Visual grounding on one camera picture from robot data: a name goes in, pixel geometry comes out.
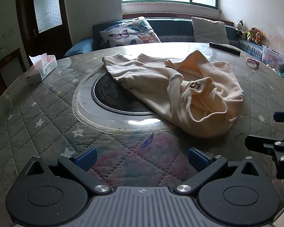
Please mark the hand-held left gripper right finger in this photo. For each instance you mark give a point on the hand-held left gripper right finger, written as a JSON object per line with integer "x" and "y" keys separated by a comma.
{"x": 198, "y": 159}

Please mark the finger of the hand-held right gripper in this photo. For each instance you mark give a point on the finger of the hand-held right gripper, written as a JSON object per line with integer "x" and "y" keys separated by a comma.
{"x": 282, "y": 116}
{"x": 255, "y": 143}

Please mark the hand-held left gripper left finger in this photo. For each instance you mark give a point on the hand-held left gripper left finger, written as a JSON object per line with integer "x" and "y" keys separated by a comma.
{"x": 86, "y": 158}

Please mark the cream sweatshirt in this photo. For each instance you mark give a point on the cream sweatshirt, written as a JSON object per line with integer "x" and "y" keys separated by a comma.
{"x": 156, "y": 82}

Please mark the clear plastic storage box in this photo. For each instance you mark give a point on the clear plastic storage box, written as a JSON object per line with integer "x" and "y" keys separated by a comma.
{"x": 272, "y": 56}

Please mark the pink hair scrunchie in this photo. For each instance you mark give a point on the pink hair scrunchie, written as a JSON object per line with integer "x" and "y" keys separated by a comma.
{"x": 252, "y": 62}

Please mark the round black hotplate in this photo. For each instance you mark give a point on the round black hotplate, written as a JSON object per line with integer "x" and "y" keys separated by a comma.
{"x": 108, "y": 97}

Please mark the blue quilted seat cover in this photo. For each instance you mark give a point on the blue quilted seat cover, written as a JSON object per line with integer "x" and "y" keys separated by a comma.
{"x": 249, "y": 47}

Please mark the orange fox plush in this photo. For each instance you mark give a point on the orange fox plush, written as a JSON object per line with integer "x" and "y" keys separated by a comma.
{"x": 258, "y": 37}

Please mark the tiger plush with yellow vest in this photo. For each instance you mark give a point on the tiger plush with yellow vest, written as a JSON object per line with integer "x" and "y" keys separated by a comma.
{"x": 251, "y": 34}

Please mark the black remote control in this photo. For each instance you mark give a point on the black remote control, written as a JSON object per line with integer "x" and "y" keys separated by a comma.
{"x": 224, "y": 48}

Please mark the white tissue box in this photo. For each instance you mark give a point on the white tissue box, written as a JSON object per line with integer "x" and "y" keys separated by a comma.
{"x": 35, "y": 78}

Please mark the black and white cow plush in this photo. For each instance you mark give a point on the black and white cow plush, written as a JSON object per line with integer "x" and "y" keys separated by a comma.
{"x": 239, "y": 27}

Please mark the blue blanket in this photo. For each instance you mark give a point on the blue blanket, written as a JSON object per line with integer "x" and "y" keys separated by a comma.
{"x": 79, "y": 47}

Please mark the plain white pillow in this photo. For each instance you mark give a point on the plain white pillow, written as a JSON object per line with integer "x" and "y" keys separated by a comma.
{"x": 209, "y": 30}

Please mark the dark wooden cabinet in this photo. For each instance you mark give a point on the dark wooden cabinet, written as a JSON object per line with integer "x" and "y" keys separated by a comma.
{"x": 11, "y": 59}

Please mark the butterfly print pillow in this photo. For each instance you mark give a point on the butterfly print pillow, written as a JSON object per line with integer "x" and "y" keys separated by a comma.
{"x": 130, "y": 32}

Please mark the teal corner sofa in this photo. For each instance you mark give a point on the teal corner sofa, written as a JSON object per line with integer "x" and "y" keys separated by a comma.
{"x": 175, "y": 26}

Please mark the dark wooden door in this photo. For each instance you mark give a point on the dark wooden door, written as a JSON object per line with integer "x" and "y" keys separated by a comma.
{"x": 28, "y": 16}

